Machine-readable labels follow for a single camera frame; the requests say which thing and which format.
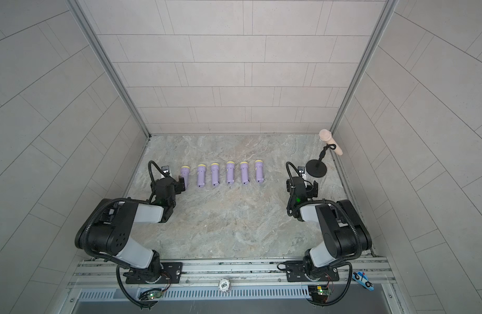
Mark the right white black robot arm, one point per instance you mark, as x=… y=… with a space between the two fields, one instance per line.
x=344 y=235

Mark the purple flashlight horizontal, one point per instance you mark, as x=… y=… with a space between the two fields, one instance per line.
x=201 y=175

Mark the right circuit board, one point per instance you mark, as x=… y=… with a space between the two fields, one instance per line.
x=319 y=294

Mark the blue tag on rail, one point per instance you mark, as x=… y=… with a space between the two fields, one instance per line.
x=362 y=279

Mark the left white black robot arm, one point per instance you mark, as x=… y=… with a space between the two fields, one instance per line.
x=106 y=234

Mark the purple flashlight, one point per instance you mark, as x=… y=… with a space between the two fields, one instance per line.
x=184 y=173
x=259 y=174
x=230 y=167
x=244 y=167
x=215 y=172

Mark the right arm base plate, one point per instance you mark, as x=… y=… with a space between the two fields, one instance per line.
x=302 y=271

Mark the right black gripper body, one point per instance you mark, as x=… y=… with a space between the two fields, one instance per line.
x=313 y=192

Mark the left green circuit board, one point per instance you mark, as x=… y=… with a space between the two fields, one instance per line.
x=151 y=295

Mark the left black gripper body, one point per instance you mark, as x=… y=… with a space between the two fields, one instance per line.
x=177 y=189

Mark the beige microphone on stand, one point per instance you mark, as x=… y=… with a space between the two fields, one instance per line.
x=327 y=137

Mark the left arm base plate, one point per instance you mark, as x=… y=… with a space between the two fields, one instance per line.
x=170 y=273

